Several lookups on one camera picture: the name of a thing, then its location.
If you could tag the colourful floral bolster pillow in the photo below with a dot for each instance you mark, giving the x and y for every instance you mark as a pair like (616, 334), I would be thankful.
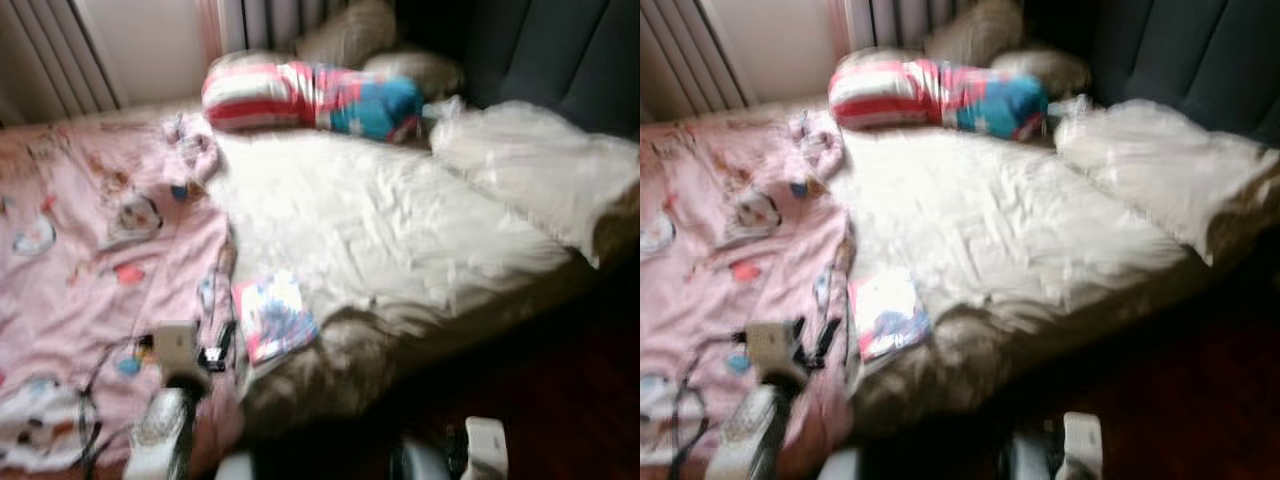
(300, 95)
(930, 95)

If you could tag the pink cartoon print blanket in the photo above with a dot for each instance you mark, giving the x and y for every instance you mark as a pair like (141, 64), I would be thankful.
(720, 260)
(90, 260)

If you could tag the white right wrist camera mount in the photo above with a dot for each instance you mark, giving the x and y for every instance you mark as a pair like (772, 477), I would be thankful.
(487, 450)
(1083, 448)

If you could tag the cream leaf print pillow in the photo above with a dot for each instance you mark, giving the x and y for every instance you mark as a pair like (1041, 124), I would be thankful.
(1160, 170)
(540, 170)

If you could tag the white pleated curtain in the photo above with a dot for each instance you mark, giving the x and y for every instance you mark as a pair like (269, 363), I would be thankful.
(270, 20)
(890, 20)
(50, 60)
(690, 60)

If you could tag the grey robot left leg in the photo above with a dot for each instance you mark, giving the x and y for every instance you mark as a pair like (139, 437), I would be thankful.
(838, 466)
(232, 468)

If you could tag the cream leaf print bed sheet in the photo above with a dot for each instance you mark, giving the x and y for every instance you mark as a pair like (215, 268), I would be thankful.
(1000, 230)
(380, 230)

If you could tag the blue anime cover book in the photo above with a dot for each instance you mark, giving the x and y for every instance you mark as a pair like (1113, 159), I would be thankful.
(275, 318)
(888, 318)

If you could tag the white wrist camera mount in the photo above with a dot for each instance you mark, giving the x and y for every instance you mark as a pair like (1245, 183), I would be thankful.
(176, 348)
(770, 346)
(487, 450)
(1083, 448)

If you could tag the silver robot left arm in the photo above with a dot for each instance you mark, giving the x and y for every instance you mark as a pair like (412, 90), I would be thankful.
(755, 430)
(165, 430)

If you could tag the white crumpled cloth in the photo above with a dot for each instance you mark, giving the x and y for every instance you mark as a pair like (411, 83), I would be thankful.
(445, 107)
(1068, 105)

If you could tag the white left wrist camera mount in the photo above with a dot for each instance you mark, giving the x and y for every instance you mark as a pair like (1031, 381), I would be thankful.
(176, 348)
(770, 346)

